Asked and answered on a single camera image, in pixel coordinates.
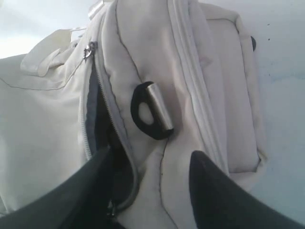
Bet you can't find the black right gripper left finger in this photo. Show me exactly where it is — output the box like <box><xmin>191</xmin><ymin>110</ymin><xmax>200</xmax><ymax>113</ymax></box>
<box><xmin>0</xmin><ymin>148</ymin><xmax>113</xmax><ymax>229</ymax></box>

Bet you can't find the cream fabric duffel bag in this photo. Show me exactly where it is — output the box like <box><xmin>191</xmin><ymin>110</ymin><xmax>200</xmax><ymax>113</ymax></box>
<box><xmin>0</xmin><ymin>0</ymin><xmax>266</xmax><ymax>229</ymax></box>

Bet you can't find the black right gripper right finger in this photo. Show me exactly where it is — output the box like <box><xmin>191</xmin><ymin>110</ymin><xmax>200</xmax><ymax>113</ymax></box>
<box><xmin>189</xmin><ymin>151</ymin><xmax>304</xmax><ymax>229</ymax></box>

